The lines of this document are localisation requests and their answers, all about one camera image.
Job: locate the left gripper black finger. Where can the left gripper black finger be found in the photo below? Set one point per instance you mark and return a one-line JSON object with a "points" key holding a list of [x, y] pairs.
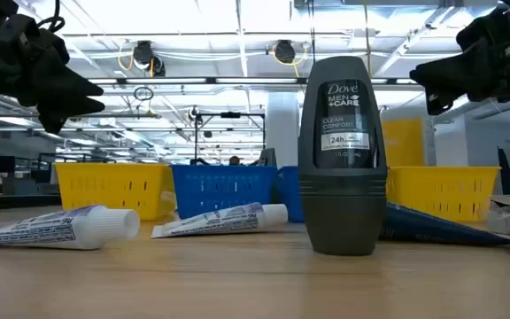
{"points": [[64, 113], [60, 82]]}

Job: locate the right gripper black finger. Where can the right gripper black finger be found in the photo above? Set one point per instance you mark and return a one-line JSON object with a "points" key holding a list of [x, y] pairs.
{"points": [[441, 102], [454, 73]]}

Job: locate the white toothpaste tube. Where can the white toothpaste tube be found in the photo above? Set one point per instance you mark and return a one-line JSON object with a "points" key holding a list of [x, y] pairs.
{"points": [[82, 226], [228, 219]]}

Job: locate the dark blue cream tube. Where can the dark blue cream tube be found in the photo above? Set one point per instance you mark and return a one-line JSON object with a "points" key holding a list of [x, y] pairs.
{"points": [[423, 228]]}

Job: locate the grey Dove roll-on deodorant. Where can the grey Dove roll-on deodorant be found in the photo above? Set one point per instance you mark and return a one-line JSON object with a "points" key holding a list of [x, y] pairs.
{"points": [[342, 199]]}

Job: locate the yellow canister with white lid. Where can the yellow canister with white lid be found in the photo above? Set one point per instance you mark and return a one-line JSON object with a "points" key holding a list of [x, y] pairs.
{"points": [[403, 144]]}

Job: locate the yellow plastic basket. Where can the yellow plastic basket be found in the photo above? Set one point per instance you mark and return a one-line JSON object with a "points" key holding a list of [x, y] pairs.
{"points": [[104, 186], [441, 190]]}

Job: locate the white building column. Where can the white building column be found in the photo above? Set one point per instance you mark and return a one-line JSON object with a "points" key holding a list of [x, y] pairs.
{"points": [[281, 128]]}

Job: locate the blue plastic basket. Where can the blue plastic basket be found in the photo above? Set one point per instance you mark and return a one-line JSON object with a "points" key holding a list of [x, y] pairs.
{"points": [[219, 186], [288, 190]]}

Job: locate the person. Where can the person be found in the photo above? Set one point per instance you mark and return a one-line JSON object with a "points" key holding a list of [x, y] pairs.
{"points": [[234, 161]]}

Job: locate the dark office chair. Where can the dark office chair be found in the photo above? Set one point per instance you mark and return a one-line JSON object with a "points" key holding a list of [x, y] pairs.
{"points": [[267, 158]]}

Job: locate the black metal table frame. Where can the black metal table frame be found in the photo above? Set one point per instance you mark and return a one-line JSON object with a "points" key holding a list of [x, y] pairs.
{"points": [[16, 201]]}

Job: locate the black metal frame stand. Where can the black metal frame stand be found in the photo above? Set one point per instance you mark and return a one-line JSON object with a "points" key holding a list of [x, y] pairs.
{"points": [[230, 114]]}

